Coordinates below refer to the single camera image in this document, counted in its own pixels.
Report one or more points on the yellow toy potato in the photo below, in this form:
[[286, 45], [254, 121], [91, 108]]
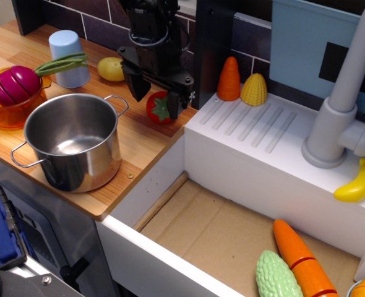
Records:
[[110, 69]]

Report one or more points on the orange transparent bowl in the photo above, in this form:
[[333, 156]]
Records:
[[13, 117]]

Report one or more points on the yellow toy banana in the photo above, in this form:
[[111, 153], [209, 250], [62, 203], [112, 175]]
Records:
[[355, 190]]

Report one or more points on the large orange toy carrot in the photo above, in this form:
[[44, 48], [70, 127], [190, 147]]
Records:
[[307, 270]]

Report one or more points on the light blue plastic cup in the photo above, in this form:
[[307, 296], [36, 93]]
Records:
[[66, 48]]

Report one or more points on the red toy strawberry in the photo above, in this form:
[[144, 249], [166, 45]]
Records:
[[157, 109]]

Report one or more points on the stainless steel pot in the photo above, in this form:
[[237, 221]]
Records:
[[75, 139]]

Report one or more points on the black vertical post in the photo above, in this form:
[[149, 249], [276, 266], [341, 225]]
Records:
[[213, 34]]

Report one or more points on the green toy bitter gourd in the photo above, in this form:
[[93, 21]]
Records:
[[274, 277]]

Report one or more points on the orange toy carrot tip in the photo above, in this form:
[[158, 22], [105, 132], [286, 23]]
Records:
[[229, 85]]

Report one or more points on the grey toy faucet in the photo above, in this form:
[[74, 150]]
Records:
[[335, 128]]

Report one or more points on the cardboard sheet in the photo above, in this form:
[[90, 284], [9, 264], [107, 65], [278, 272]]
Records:
[[217, 235]]

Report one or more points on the yellow toy corn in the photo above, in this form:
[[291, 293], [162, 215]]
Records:
[[254, 91]]

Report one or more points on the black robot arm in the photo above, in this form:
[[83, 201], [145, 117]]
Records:
[[149, 16]]

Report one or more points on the purple toy radish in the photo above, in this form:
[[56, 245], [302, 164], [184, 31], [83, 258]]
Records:
[[19, 83]]

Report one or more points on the blue clamp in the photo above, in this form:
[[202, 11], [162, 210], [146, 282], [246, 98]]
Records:
[[13, 251]]

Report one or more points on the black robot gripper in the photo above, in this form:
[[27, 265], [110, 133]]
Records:
[[157, 61]]

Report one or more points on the white toy sink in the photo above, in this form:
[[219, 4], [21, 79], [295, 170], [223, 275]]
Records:
[[251, 156]]

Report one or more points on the light blue panel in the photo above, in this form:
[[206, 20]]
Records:
[[309, 43]]

